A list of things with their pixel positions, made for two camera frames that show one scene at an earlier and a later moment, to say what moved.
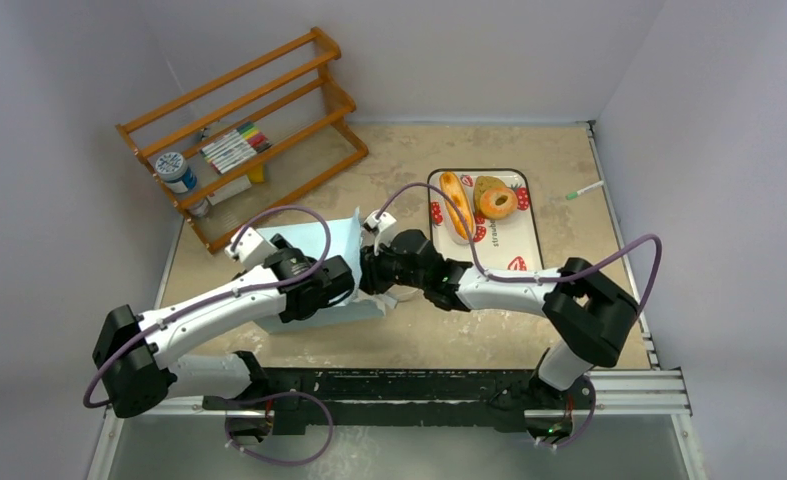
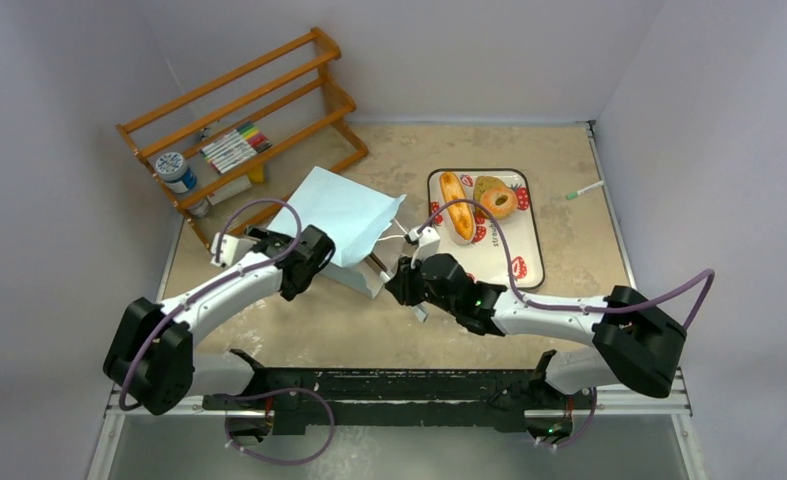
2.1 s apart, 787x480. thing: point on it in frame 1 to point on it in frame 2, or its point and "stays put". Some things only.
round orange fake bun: [498, 203] stays put
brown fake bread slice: [482, 183] stays put
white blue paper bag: [345, 242] to [359, 219]
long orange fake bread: [450, 183] stays put
